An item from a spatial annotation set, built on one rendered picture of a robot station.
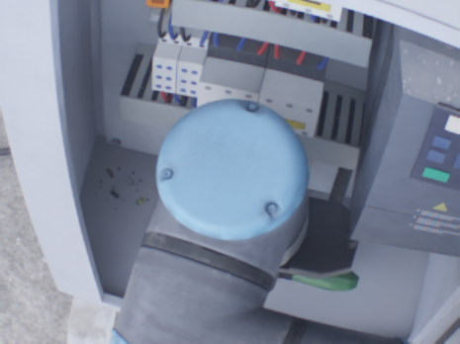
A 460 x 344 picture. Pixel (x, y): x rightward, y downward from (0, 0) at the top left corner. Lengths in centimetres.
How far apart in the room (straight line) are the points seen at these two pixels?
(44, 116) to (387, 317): 51
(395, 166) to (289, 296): 42
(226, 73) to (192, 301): 20
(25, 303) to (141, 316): 109
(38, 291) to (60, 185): 99
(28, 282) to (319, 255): 101
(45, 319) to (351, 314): 81
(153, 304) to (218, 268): 5
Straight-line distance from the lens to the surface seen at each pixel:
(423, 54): 54
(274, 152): 62
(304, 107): 74
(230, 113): 63
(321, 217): 78
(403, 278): 104
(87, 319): 143
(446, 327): 89
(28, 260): 173
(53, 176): 72
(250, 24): 70
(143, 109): 84
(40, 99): 62
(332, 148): 83
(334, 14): 63
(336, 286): 97
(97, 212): 104
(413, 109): 55
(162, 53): 75
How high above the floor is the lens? 160
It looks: 63 degrees down
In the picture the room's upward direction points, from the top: 7 degrees clockwise
